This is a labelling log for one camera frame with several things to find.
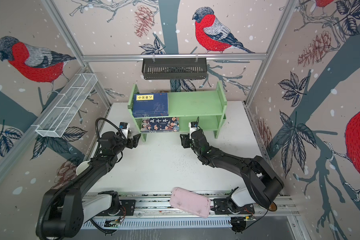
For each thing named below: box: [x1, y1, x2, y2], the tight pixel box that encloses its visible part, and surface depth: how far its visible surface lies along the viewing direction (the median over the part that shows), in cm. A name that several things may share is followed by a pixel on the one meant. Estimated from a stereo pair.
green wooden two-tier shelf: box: [128, 81, 227, 142], surface depth 85 cm
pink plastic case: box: [169, 187, 211, 219], surface depth 74 cm
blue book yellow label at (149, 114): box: [132, 112, 169, 118], surface depth 76 cm
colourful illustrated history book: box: [140, 117, 180, 132], surface depth 92 cm
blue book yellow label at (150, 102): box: [133, 92, 169, 113], surface depth 79 cm
